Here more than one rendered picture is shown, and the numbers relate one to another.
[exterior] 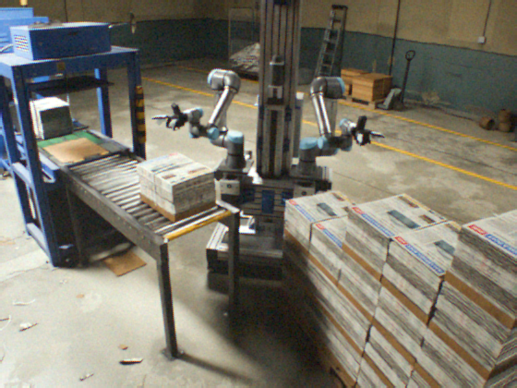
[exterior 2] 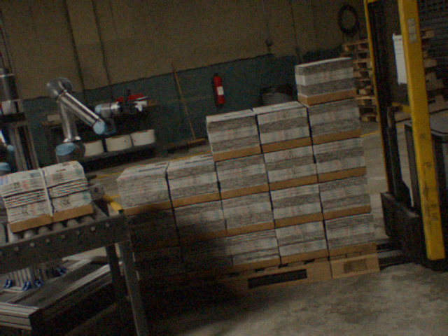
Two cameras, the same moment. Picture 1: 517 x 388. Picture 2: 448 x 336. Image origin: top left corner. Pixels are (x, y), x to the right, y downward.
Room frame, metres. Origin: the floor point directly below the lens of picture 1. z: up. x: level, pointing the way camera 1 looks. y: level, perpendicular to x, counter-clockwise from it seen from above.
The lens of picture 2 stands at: (0.13, 2.59, 1.42)
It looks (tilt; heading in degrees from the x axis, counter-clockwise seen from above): 10 degrees down; 296
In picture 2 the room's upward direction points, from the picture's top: 10 degrees counter-clockwise
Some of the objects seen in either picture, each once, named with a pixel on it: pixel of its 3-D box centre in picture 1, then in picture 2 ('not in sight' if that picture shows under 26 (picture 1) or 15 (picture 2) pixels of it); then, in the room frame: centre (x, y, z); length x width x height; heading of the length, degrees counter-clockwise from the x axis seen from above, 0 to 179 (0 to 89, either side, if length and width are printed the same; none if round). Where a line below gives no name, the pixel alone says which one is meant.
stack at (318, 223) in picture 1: (359, 306); (225, 221); (1.74, -0.59, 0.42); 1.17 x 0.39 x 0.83; 25
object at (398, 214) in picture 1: (398, 213); (229, 115); (1.61, -0.64, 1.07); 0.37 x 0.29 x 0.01; 116
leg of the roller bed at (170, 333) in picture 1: (167, 310); (138, 309); (1.74, 0.47, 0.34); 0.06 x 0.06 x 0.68; 46
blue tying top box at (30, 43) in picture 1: (61, 39); not in sight; (3.07, 1.48, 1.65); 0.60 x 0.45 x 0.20; 136
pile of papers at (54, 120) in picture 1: (49, 117); not in sight; (3.47, 1.89, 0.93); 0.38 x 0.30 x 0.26; 46
